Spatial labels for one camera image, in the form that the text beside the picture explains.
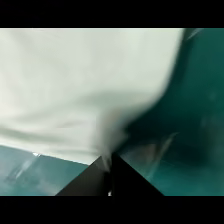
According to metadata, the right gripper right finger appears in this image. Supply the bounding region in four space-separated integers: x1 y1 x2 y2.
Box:
110 151 165 197

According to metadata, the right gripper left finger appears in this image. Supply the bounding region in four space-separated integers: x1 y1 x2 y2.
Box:
55 155 112 197

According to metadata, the white garment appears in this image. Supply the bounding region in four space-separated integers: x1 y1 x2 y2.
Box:
0 27 186 168

